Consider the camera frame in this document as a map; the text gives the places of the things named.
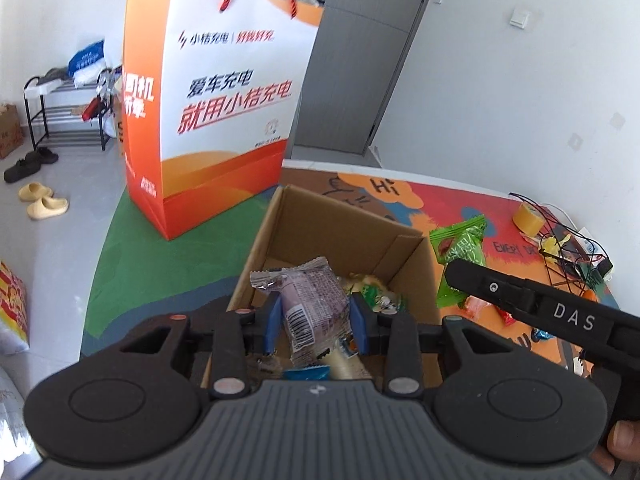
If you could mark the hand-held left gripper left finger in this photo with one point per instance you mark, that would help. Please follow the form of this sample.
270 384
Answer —
271 322

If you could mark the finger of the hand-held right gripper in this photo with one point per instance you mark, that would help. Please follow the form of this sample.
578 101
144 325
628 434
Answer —
525 297

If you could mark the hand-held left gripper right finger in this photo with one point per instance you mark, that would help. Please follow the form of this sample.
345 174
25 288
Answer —
359 322

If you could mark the green patterned snack packet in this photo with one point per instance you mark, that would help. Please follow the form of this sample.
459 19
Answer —
375 299

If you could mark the purple snack packet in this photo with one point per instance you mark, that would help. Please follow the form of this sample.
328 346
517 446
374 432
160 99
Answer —
310 305

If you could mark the blue snack packet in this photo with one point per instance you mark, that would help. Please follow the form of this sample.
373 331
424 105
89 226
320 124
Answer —
307 373

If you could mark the bright green snack packet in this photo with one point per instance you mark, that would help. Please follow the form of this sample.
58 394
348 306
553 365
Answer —
465 245

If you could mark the brown cardboard box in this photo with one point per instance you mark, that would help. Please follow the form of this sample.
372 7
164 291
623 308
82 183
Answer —
320 230

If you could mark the person's right hand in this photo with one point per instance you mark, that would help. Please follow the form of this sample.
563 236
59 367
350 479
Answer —
626 440

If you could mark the small yellow object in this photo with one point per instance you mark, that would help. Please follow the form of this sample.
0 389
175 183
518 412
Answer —
555 246

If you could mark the yellow tape roll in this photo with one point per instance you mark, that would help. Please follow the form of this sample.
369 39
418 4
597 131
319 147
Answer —
525 222

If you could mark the black power adapter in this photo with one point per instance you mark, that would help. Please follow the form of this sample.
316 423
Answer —
606 266

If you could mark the colourful printed table mat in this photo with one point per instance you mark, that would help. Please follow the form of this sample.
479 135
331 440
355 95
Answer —
165 270

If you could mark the orange white paper bag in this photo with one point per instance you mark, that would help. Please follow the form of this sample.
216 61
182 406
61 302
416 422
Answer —
225 110

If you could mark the yellow slipper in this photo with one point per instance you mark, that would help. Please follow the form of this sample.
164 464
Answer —
35 192
47 208

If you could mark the red yellow box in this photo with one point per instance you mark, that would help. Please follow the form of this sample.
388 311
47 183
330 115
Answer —
12 300

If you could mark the grey door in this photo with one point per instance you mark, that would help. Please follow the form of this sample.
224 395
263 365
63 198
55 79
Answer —
360 60

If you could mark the red object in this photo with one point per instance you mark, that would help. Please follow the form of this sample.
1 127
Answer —
91 109

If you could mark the black shoe rack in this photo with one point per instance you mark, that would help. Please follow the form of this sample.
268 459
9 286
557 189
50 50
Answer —
65 105

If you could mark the blue plastic bag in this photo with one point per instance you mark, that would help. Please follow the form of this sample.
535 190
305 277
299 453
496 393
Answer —
85 57

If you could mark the brown printed carton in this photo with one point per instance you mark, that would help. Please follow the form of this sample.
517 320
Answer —
9 132

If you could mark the dark grey garment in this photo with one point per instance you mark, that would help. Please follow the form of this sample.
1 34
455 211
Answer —
52 76

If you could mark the white wall plate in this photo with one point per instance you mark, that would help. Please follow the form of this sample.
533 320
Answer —
575 142
619 119

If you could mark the white light switch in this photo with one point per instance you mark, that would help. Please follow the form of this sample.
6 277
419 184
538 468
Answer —
519 16

